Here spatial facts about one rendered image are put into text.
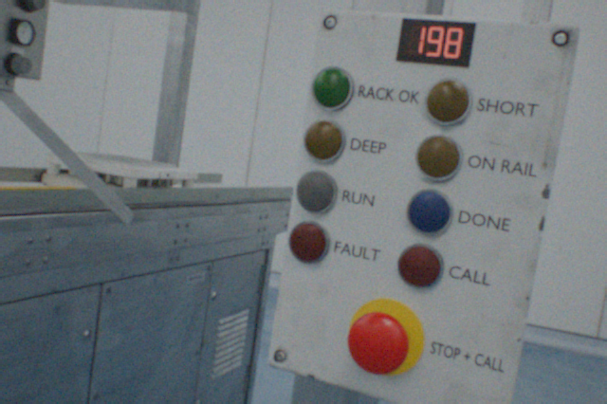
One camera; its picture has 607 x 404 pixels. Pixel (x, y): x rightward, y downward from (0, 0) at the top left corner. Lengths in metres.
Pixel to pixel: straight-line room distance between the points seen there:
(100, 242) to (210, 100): 3.35
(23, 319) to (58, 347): 0.12
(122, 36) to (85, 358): 3.73
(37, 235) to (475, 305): 0.87
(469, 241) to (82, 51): 4.78
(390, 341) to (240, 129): 4.10
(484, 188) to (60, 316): 1.04
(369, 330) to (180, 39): 1.60
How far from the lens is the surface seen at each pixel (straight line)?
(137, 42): 4.89
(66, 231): 1.22
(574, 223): 4.24
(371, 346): 0.42
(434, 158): 0.42
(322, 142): 0.44
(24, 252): 1.16
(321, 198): 0.44
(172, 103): 1.93
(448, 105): 0.42
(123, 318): 1.50
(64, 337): 1.37
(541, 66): 0.43
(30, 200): 1.14
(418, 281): 0.43
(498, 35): 0.43
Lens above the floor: 0.99
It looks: 5 degrees down
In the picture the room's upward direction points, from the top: 9 degrees clockwise
